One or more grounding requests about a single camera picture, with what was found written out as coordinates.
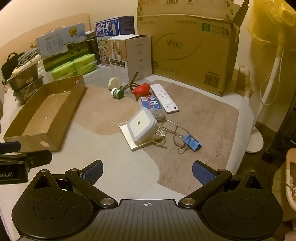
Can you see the woven pattern hair clip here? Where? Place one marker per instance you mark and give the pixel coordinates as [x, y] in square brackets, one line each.
[130, 80]

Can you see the green white yo-yo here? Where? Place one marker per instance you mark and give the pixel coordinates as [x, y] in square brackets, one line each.
[118, 93]

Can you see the white standing fan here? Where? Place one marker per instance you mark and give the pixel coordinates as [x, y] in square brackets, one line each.
[254, 141]

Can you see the cream plug adapter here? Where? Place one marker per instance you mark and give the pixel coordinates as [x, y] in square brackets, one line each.
[115, 82]

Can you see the large cardboard box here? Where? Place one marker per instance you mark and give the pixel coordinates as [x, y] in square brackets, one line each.
[185, 46]

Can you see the cow print milk gift box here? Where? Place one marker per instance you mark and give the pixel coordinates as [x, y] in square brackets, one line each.
[60, 46]

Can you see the grey patterned cloth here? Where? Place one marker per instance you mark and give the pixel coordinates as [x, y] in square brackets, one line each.
[29, 56]

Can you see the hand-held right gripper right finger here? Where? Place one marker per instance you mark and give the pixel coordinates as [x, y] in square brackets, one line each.
[202, 172]

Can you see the white product box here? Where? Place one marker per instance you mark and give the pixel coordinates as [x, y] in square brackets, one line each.
[138, 58]

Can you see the clear box with blue label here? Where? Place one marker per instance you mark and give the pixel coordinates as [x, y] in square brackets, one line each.
[151, 103]

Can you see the white square night light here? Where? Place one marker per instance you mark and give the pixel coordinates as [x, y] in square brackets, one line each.
[141, 124]

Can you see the black metal rack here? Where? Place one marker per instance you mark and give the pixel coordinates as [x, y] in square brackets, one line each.
[284, 129]

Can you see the green tissue pack bundle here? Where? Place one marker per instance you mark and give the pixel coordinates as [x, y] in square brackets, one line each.
[81, 64]

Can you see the white wall switch plate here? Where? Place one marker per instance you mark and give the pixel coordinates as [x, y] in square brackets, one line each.
[135, 144]

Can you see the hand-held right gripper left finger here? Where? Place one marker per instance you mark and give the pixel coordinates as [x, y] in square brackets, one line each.
[92, 172]

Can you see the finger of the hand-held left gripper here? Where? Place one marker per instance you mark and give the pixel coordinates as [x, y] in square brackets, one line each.
[10, 147]
[34, 158]

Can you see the red toy figure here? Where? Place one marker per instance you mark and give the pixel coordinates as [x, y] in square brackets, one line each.
[141, 90]

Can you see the white remote control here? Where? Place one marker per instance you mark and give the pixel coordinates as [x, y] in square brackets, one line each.
[164, 98]

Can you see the shallow cardboard tray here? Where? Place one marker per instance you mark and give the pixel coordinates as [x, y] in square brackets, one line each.
[41, 115]

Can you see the blue milk carton box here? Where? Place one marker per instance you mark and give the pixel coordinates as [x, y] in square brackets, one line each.
[106, 27]

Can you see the black bag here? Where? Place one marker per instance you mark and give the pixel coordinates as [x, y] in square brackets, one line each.
[10, 64]

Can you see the blue binder clip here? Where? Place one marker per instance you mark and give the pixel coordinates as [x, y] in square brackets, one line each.
[193, 143]

